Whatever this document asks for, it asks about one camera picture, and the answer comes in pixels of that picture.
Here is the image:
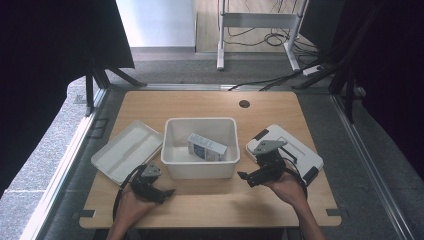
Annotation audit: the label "white plastic storage box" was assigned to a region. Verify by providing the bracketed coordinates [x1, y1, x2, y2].
[160, 116, 241, 181]

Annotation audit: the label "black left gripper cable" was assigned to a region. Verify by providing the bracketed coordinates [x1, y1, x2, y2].
[112, 164, 148, 222]

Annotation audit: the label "small grey white carton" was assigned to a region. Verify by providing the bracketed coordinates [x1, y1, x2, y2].
[186, 132, 229, 163]

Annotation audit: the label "tangle of black floor cables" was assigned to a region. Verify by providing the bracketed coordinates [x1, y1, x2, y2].
[226, 0, 319, 58]

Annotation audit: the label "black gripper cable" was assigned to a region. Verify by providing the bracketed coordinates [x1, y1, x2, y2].
[279, 146, 308, 198]
[112, 164, 148, 222]

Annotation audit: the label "aluminium floor rail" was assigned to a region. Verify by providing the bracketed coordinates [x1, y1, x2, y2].
[133, 82, 242, 92]

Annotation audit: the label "black cables across floor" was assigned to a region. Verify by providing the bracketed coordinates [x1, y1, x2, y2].
[227, 58, 323, 92]

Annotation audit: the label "person's right hand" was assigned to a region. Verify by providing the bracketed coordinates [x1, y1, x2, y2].
[265, 170, 308, 210]

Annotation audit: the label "long aluminium side rail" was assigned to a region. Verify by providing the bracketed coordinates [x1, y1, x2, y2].
[19, 87, 112, 240]
[329, 94, 416, 240]

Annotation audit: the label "large black curtain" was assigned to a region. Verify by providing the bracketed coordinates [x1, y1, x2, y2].
[0, 0, 136, 198]

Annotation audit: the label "dark floor socket plate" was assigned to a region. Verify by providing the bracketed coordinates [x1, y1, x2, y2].
[89, 117, 110, 140]

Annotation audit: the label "black curtain with stand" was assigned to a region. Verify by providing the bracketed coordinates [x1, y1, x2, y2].
[298, 0, 424, 185]

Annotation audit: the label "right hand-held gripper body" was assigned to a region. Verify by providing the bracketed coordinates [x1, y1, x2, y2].
[247, 139, 290, 188]

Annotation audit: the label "black stand legs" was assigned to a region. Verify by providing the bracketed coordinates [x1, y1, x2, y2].
[84, 49, 148, 117]

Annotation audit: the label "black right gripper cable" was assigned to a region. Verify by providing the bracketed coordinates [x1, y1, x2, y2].
[279, 146, 308, 198]

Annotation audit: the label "white power strip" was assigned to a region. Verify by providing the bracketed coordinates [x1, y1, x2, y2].
[301, 64, 323, 77]

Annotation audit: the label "white lid with black handle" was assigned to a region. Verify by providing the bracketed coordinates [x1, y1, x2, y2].
[245, 124, 325, 187]

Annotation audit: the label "person's left hand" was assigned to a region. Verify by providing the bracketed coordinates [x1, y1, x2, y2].
[114, 190, 158, 232]

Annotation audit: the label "white bin lid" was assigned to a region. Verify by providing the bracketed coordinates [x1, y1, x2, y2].
[90, 119, 165, 187]

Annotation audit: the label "white metal stand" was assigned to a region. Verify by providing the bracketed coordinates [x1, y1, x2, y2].
[216, 0, 310, 72]

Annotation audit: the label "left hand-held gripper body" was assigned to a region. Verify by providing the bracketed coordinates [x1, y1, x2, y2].
[129, 161, 168, 205]

